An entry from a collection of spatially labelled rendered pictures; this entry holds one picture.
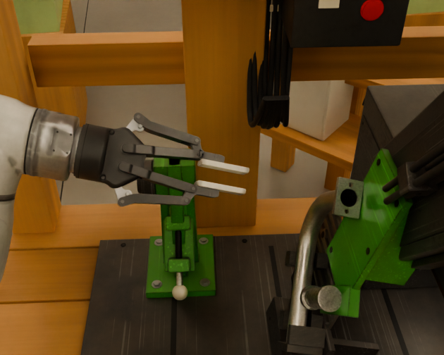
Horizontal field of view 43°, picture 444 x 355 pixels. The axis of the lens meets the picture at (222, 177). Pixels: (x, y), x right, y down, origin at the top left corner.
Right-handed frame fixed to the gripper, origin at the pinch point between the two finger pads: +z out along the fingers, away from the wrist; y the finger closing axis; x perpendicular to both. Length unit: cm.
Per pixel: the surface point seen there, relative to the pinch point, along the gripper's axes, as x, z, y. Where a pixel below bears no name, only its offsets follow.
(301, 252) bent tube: 10.8, 17.4, -8.3
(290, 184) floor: 181, 71, 27
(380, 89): 10.0, 27.3, 21.7
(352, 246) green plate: -1.3, 20.5, -6.5
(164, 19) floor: 336, 5, 156
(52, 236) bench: 49, -25, -13
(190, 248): 24.1, 1.3, -10.7
